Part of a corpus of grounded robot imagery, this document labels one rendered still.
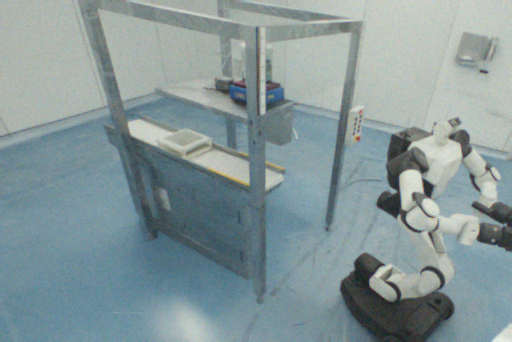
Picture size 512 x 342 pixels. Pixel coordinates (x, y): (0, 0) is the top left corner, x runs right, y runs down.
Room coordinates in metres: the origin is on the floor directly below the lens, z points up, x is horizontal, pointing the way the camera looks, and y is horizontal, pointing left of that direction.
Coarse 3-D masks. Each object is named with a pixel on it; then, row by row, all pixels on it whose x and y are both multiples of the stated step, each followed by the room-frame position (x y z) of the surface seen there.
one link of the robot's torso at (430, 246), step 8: (400, 224) 1.42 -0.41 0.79; (408, 232) 1.38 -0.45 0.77; (416, 232) 1.35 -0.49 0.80; (424, 232) 1.35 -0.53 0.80; (416, 240) 1.35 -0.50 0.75; (424, 240) 1.32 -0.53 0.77; (432, 240) 1.40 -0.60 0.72; (440, 240) 1.39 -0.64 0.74; (424, 248) 1.34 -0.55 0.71; (432, 248) 1.31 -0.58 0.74; (440, 248) 1.38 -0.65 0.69; (424, 256) 1.33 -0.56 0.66; (432, 256) 1.30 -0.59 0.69; (440, 256) 1.32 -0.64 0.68; (424, 264) 1.32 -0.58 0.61; (432, 264) 1.29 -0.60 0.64; (440, 264) 1.28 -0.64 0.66; (448, 264) 1.31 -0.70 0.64; (440, 272) 1.25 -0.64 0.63; (448, 272) 1.27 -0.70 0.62; (440, 280) 1.23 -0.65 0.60; (448, 280) 1.25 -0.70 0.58; (440, 288) 1.22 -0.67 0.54
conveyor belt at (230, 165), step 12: (132, 132) 2.04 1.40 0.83; (144, 132) 2.06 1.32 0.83; (156, 132) 2.09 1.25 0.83; (168, 132) 2.11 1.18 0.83; (156, 144) 1.91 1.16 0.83; (204, 156) 1.82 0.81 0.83; (216, 156) 1.84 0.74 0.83; (228, 156) 1.86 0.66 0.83; (216, 168) 1.69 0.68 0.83; (228, 168) 1.71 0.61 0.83; (240, 168) 1.73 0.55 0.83; (240, 180) 1.59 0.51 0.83; (276, 180) 1.65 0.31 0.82
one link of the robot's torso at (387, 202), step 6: (384, 192) 1.59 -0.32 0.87; (396, 192) 1.59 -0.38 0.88; (378, 198) 1.57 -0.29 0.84; (384, 198) 1.55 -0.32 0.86; (390, 198) 1.51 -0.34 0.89; (396, 198) 1.48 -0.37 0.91; (378, 204) 1.56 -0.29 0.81; (384, 204) 1.52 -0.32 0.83; (390, 204) 1.50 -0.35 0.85; (396, 204) 1.48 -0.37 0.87; (384, 210) 1.53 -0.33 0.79; (390, 210) 1.49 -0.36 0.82
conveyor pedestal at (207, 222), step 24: (144, 168) 1.96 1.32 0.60; (168, 192) 1.87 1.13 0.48; (192, 192) 1.76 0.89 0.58; (216, 192) 1.65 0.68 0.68; (168, 216) 1.90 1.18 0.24; (192, 216) 1.78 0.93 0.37; (216, 216) 1.67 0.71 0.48; (240, 216) 1.57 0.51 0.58; (192, 240) 1.79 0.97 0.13; (216, 240) 1.69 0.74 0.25; (240, 240) 1.59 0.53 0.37; (240, 264) 1.60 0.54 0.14
